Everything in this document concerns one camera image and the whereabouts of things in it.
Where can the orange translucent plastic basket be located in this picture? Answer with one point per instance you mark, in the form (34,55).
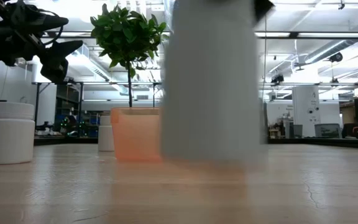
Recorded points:
(135,137)

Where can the black hanging ceiling camera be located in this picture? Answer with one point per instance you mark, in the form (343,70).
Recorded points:
(278,78)

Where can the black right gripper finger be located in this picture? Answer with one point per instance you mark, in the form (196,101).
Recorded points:
(261,7)

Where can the black metal shelf frame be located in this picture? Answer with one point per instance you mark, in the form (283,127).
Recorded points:
(37,102)

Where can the white room pillar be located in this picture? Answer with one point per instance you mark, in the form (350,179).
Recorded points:
(306,105)

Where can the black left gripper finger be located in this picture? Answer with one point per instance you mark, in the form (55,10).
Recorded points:
(53,22)
(57,59)

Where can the black aluminium rig frame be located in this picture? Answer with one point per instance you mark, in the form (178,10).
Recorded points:
(322,142)

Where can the green potted plant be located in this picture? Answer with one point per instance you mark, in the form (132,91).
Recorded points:
(126,34)

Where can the white pill bottle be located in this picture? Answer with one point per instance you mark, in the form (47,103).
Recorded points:
(11,140)
(211,87)
(106,137)

